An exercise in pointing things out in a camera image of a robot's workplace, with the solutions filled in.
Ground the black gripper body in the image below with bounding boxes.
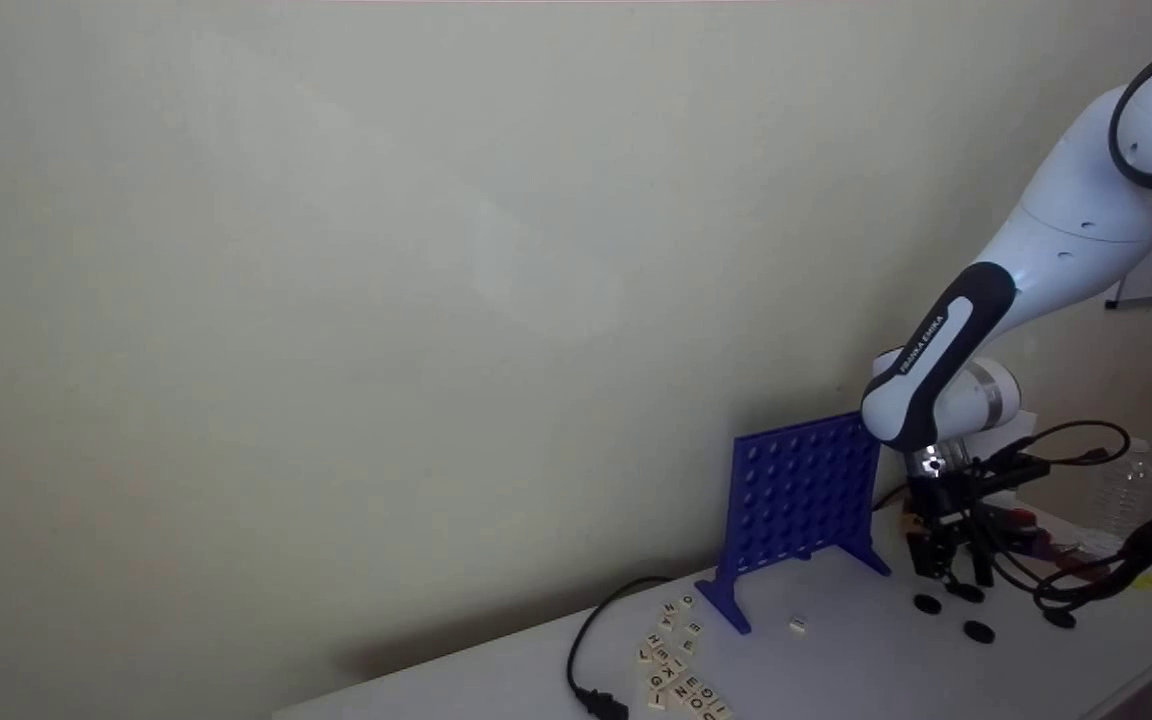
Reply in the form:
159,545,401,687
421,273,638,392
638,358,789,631
906,461,997,538

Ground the blue upright gameboard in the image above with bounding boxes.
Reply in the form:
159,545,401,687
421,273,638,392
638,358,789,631
692,408,899,640

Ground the white table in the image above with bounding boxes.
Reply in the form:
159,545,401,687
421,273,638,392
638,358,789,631
271,513,1152,720

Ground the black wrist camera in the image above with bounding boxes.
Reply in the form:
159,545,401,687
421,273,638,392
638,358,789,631
970,450,1056,490

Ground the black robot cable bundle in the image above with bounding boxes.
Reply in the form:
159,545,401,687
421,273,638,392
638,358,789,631
990,414,1152,631

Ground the black power cable with plug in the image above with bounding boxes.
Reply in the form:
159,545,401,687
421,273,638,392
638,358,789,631
563,570,681,720

